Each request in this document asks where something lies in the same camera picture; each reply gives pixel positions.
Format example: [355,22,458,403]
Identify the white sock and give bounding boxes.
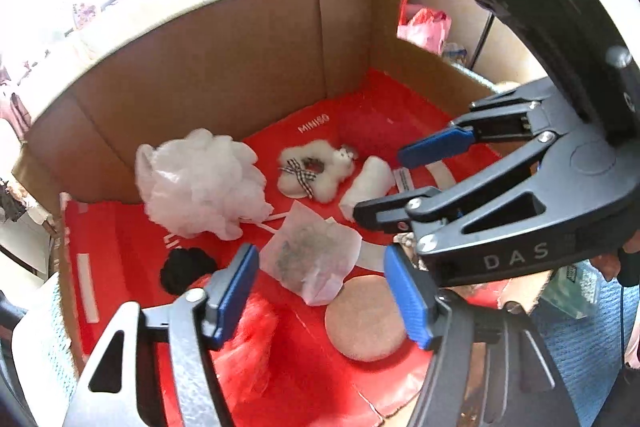
[338,156,395,222]

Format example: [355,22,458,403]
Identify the red foam net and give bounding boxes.
[209,291,279,412]

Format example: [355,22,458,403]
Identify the white tissue sachet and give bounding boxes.
[259,202,362,307]

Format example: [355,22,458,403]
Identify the white fluffy bow scrunchie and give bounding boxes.
[277,140,358,204]

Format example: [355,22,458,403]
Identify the black pompom scrunchie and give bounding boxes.
[160,247,218,296]

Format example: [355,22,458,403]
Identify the tan round sponge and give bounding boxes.
[324,275,407,362]

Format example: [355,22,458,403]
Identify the white mesh bath pouf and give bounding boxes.
[134,128,273,241]

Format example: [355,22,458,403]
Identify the cream crochet scrunchie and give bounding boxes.
[393,232,416,255]

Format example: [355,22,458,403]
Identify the person's right hand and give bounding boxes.
[590,231,640,282]

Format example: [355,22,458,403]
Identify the clear green plastic box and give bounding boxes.
[541,261,601,320]

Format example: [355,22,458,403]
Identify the blue knitted blanket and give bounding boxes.
[532,277,639,426]

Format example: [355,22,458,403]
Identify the pink red plastic bags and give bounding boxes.
[397,0,452,55]

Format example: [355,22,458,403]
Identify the brown cardboard box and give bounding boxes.
[12,0,557,427]

